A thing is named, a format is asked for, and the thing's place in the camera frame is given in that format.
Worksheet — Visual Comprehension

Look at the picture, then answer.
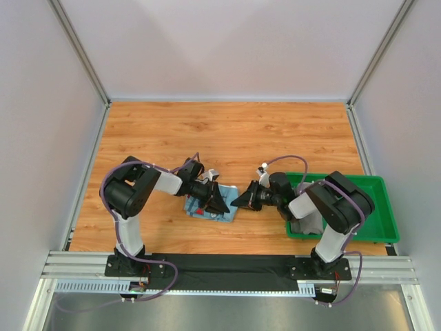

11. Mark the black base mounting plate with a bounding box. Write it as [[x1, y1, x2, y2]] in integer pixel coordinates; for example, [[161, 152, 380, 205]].
[[104, 253, 352, 292]]

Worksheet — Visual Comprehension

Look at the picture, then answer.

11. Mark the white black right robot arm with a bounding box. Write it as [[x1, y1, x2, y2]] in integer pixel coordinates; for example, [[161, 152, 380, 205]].
[[231, 171, 375, 280]]

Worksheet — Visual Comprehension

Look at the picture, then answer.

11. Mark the grey terry towel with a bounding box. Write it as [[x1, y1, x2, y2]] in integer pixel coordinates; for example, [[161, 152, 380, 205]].
[[288, 182, 324, 234]]

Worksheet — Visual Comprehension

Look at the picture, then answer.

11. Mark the blue patterned towel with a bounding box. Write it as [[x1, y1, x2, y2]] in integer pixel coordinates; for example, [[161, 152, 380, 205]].
[[183, 185, 239, 223]]

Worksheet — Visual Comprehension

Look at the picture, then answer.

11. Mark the aluminium frame post right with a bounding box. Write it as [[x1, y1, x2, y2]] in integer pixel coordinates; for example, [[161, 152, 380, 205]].
[[347, 0, 416, 108]]

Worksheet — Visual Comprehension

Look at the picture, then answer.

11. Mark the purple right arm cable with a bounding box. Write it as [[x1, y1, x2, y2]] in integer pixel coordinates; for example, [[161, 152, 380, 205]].
[[265, 154, 366, 308]]

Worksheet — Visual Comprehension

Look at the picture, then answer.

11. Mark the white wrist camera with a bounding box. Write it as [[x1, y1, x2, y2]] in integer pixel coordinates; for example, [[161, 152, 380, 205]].
[[256, 162, 269, 188], [200, 169, 220, 183]]

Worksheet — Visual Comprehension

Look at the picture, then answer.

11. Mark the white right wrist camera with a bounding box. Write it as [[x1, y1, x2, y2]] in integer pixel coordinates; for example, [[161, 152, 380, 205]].
[[256, 162, 269, 188]]

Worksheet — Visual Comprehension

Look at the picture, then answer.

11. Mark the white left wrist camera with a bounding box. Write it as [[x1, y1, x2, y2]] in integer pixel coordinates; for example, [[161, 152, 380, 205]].
[[200, 169, 220, 183]]

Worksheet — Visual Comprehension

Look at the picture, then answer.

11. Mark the green plastic tray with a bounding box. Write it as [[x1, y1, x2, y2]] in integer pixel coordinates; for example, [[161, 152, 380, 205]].
[[286, 172, 400, 243]]

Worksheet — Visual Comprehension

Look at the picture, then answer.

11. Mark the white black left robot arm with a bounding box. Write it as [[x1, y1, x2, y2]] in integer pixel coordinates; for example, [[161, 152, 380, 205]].
[[99, 154, 229, 277]]

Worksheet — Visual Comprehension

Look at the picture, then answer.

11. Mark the aluminium frame post left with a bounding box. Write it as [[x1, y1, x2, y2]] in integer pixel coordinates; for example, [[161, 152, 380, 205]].
[[48, 0, 111, 107]]

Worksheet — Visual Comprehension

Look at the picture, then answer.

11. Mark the aluminium frame post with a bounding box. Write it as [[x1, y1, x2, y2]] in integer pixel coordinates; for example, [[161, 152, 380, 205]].
[[48, 0, 111, 107], [347, 0, 416, 108]]

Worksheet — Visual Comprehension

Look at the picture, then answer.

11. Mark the aluminium front rail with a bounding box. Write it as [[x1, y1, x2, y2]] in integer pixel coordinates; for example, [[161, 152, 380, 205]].
[[41, 252, 418, 297]]

